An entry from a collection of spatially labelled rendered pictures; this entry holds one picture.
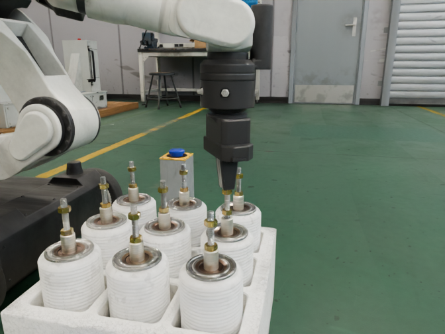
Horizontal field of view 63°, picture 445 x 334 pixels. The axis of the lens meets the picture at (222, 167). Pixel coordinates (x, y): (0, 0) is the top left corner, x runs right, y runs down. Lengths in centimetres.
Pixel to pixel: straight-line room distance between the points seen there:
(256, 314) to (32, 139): 64
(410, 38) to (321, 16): 120
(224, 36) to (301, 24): 507
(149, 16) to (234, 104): 17
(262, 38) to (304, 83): 500
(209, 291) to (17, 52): 71
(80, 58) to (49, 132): 343
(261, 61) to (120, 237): 40
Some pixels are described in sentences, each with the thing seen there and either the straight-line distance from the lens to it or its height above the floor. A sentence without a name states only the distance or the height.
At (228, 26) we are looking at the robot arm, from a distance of 54.
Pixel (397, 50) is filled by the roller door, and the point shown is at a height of 73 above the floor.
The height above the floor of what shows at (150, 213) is 23.
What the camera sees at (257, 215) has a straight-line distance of 75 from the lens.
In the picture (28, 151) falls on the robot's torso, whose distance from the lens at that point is 96.
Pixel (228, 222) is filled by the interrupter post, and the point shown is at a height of 28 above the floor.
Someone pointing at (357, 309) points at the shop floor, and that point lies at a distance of 95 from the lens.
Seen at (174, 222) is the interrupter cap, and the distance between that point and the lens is 70.
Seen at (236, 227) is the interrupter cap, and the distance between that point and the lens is 68.
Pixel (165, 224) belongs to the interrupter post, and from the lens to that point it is 68.
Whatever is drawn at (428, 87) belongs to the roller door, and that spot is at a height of 26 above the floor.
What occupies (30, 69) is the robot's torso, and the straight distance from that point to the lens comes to 98.
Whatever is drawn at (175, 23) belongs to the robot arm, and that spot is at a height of 60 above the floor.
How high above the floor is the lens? 54
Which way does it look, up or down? 16 degrees down
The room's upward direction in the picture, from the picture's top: straight up
